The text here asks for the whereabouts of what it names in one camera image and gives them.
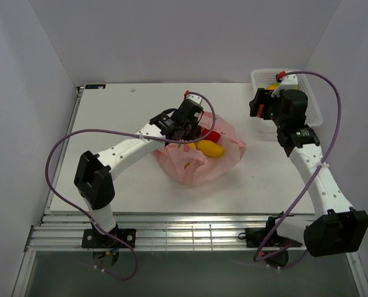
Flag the yellow fake mango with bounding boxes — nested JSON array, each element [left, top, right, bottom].
[[196, 140, 225, 158]]

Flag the pink plastic bag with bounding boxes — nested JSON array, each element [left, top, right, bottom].
[[152, 115, 247, 185]]

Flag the fake orange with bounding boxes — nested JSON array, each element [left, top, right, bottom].
[[256, 104, 264, 118]]

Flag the yellow fake banana bunch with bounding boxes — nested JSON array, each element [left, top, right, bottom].
[[183, 143, 197, 169]]

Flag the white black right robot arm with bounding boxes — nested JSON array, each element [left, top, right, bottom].
[[249, 88, 368, 257]]

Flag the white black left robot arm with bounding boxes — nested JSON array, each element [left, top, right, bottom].
[[74, 94, 203, 248]]

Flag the orange green fake mango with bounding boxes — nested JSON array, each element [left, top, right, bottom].
[[266, 83, 280, 90]]

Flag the red fake apple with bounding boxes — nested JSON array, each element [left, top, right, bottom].
[[202, 128, 221, 143]]

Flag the white plastic basket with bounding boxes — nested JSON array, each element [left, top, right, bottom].
[[250, 68, 323, 127]]

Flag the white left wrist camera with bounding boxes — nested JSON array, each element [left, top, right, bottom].
[[184, 90, 203, 107]]

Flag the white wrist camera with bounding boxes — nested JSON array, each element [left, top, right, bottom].
[[272, 71, 299, 97], [184, 90, 203, 107]]

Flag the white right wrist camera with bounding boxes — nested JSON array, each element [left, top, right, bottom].
[[272, 71, 299, 97]]

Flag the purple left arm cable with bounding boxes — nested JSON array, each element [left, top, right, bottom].
[[45, 92, 218, 282]]

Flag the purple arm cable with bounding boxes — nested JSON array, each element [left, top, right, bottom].
[[253, 71, 343, 270], [45, 92, 218, 282]]

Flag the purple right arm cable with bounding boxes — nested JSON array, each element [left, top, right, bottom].
[[253, 71, 343, 270]]

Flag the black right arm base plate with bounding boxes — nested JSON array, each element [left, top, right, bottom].
[[237, 212, 302, 248]]

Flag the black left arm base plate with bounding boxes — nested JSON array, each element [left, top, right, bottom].
[[81, 227, 137, 249]]

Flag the aluminium rail frame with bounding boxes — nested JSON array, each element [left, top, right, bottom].
[[26, 213, 268, 252]]

